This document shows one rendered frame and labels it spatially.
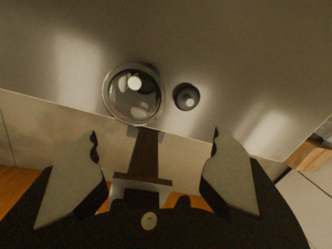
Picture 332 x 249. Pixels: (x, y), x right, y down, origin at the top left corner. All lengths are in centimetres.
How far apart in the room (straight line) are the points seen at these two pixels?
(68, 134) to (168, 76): 168
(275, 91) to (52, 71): 76
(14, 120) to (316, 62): 244
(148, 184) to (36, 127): 168
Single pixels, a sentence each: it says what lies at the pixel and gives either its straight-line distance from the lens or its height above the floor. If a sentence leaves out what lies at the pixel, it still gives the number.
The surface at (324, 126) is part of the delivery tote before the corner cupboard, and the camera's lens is 238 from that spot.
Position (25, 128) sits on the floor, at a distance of 222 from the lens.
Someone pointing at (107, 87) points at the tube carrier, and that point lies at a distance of 23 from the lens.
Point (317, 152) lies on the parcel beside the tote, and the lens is 249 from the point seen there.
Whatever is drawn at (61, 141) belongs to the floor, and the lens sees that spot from 207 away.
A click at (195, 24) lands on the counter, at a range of 46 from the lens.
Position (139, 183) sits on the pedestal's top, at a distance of 73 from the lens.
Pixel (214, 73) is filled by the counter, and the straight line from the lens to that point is 48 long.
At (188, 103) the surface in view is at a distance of 40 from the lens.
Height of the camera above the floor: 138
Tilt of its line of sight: 62 degrees down
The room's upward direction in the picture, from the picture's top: 172 degrees clockwise
